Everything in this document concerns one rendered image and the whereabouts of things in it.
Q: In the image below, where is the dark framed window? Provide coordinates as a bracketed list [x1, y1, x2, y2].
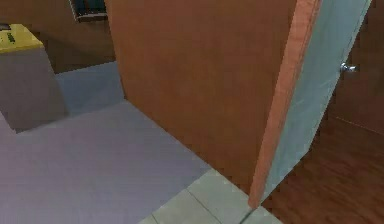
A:
[68, 0, 109, 23]

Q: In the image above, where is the pale grey room door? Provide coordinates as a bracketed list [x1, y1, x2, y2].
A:
[260, 0, 373, 203]

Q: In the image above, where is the silver door handle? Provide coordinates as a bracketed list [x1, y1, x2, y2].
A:
[339, 62, 358, 74]

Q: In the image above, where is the grey cabinet with yellow top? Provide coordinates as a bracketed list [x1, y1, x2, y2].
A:
[0, 23, 70, 134]

